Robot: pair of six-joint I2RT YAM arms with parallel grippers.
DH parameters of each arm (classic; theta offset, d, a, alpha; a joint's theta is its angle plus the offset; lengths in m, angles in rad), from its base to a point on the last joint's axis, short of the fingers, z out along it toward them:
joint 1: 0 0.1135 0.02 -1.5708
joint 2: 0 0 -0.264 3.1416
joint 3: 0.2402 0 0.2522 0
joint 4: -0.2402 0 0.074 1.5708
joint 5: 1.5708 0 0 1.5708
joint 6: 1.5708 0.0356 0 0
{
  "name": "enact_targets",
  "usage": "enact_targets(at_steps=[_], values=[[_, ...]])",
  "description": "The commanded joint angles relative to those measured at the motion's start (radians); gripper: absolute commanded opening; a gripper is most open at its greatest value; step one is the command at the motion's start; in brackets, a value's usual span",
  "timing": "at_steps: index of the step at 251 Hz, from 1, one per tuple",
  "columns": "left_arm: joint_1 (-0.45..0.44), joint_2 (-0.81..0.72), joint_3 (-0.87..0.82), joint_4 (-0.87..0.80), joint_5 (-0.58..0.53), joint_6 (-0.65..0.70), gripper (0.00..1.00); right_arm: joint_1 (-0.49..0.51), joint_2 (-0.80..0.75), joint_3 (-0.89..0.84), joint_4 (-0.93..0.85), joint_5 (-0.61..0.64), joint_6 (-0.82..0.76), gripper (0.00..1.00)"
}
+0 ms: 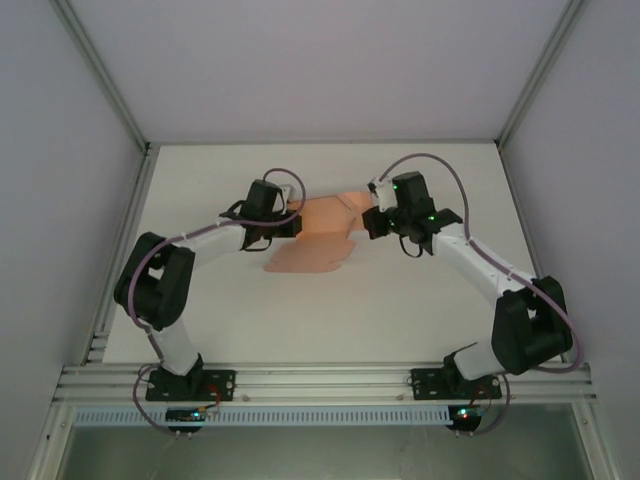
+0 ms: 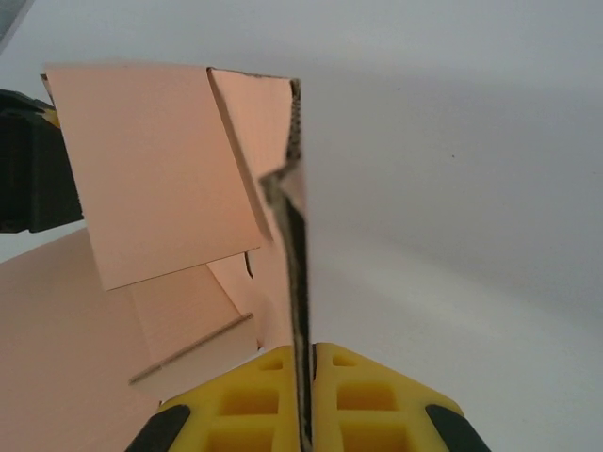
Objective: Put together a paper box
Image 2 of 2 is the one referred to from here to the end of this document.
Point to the yellow black finger of the left gripper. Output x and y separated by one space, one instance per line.
28 101

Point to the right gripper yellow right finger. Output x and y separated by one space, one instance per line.
367 405

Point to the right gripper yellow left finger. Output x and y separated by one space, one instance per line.
245 405

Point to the brown cardboard box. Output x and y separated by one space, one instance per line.
141 165

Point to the aluminium frame post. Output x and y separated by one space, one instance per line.
9 19

